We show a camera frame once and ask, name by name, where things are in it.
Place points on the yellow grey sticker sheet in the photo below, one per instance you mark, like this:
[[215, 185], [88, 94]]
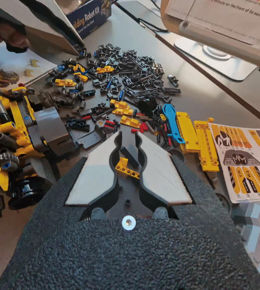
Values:
[[241, 181]]

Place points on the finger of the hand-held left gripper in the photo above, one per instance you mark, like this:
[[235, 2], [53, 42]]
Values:
[[50, 40], [55, 11]]

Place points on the adjoining grey table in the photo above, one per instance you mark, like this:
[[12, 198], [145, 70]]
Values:
[[256, 97]]

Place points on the blue brick separator tool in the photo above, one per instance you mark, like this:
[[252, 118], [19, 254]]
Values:
[[170, 117]]

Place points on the building instruction booklet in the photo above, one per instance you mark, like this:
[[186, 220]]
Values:
[[37, 65]]

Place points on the printed instruction sheet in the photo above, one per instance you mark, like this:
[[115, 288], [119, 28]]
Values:
[[222, 18]]

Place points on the pile of brick parts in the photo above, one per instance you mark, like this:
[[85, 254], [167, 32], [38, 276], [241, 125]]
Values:
[[132, 68]]

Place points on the blue cardboard box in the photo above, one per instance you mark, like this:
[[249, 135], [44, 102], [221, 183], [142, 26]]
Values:
[[91, 18]]

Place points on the yellow grey toy brick vehicle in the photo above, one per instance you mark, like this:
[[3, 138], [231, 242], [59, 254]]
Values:
[[18, 126]]

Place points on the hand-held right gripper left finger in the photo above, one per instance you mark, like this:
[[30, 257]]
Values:
[[93, 179]]

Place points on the person's left hand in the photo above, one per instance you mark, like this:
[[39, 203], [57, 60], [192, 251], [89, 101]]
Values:
[[7, 36]]

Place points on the wooden document stand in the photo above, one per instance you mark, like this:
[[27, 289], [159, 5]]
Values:
[[169, 13]]

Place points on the grey desk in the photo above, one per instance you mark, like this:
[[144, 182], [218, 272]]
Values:
[[188, 97]]

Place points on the black rubber tyre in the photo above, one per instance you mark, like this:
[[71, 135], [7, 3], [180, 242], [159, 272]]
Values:
[[147, 105]]

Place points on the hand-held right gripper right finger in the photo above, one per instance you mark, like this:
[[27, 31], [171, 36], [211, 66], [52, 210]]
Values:
[[164, 179]]

